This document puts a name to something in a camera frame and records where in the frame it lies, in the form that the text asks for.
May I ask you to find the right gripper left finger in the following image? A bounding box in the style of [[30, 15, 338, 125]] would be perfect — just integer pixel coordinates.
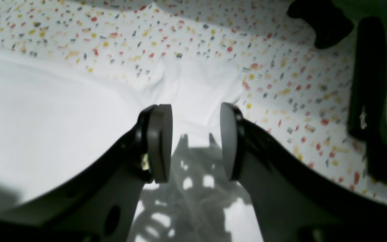
[[0, 104, 173, 242]]

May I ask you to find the white T-shirt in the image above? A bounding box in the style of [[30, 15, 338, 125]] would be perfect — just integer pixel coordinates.
[[0, 49, 263, 242]]

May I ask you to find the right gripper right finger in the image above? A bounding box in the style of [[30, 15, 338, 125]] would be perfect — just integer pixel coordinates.
[[220, 103, 387, 242]]

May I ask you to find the terrazzo pattern table cloth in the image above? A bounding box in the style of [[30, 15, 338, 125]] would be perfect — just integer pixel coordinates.
[[0, 0, 387, 205]]

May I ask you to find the black bar clamp left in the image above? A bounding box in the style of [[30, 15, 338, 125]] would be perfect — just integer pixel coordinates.
[[347, 16, 387, 185]]

